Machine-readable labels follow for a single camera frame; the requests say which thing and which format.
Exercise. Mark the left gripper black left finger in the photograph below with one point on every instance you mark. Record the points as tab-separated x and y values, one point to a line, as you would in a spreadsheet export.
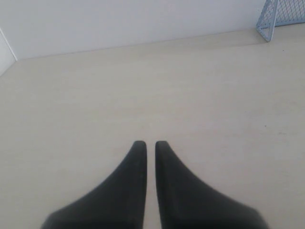
117	203

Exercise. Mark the light blue plastic mesh basket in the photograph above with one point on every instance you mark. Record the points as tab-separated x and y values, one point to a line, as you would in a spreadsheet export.
276	13

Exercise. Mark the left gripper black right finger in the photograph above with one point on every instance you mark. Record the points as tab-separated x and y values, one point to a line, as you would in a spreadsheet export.
186	202

